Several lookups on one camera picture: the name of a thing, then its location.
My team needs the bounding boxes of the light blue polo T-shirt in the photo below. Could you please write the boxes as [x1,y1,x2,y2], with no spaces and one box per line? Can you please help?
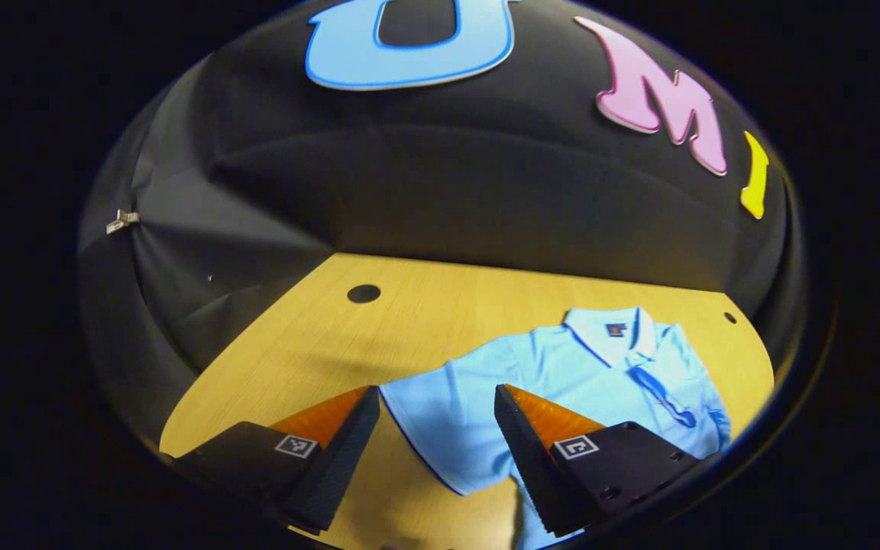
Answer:
[379,306,733,550]

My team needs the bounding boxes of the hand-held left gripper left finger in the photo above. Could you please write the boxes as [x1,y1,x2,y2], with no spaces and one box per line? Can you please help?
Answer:
[171,386,381,534]

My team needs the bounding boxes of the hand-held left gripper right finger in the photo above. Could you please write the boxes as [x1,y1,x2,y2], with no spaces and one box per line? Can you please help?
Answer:
[493,384,702,538]

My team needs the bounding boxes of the black backdrop cloth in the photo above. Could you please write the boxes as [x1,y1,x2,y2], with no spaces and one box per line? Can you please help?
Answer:
[77,0,807,459]

